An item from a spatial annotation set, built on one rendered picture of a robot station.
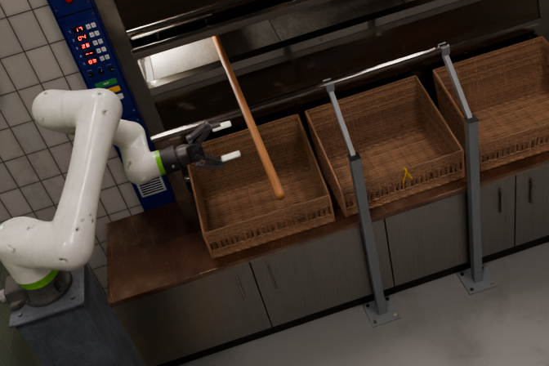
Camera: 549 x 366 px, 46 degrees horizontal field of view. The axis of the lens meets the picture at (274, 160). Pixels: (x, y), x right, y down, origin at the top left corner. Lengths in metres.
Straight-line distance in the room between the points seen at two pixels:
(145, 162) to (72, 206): 0.55
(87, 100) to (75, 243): 0.41
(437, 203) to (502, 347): 0.68
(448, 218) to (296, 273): 0.71
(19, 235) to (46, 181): 1.23
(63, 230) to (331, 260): 1.41
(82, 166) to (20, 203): 1.35
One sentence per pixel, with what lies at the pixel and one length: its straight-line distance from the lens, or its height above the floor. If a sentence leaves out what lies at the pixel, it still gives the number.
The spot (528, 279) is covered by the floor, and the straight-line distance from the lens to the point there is 3.30.
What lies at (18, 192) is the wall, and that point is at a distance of 3.14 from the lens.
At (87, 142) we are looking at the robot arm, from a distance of 1.87.
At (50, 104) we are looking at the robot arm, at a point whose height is 1.63.
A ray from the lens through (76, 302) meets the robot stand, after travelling 1.97.
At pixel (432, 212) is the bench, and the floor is 0.49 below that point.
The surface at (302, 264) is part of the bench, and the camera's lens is 2.85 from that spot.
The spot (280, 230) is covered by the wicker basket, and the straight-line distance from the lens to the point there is 2.75.
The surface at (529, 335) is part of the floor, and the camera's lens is 3.10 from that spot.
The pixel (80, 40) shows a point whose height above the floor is 1.49.
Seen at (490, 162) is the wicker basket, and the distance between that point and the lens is 2.93.
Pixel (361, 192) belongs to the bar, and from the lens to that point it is 2.60.
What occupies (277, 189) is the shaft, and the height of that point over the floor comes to 1.21.
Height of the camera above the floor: 2.51
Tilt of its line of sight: 37 degrees down
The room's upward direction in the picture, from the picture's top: 15 degrees counter-clockwise
